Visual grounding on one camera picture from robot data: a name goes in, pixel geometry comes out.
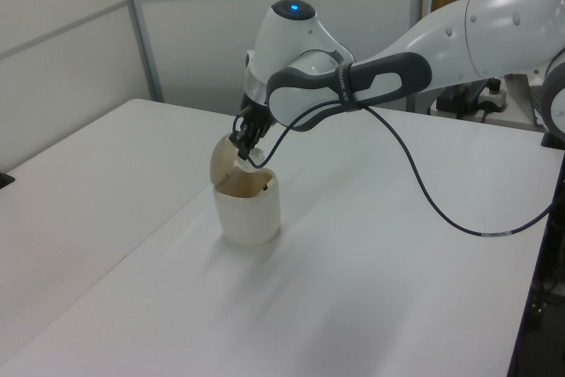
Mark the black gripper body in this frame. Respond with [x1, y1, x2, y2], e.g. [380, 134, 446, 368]
[240, 94, 275, 130]

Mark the white paper trash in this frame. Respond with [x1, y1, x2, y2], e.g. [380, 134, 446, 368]
[236, 147, 267, 171]

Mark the small white bin with lid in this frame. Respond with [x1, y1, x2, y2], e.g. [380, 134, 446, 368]
[207, 132, 283, 246]

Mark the black equipment box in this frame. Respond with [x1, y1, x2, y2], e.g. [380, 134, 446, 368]
[436, 84, 482, 120]

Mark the black cable strap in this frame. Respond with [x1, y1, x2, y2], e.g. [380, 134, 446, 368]
[335, 62, 364, 112]

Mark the grey partition corner post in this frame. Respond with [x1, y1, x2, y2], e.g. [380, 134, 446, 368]
[115, 0, 165, 103]

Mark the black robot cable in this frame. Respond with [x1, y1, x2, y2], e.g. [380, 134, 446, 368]
[231, 101, 555, 239]

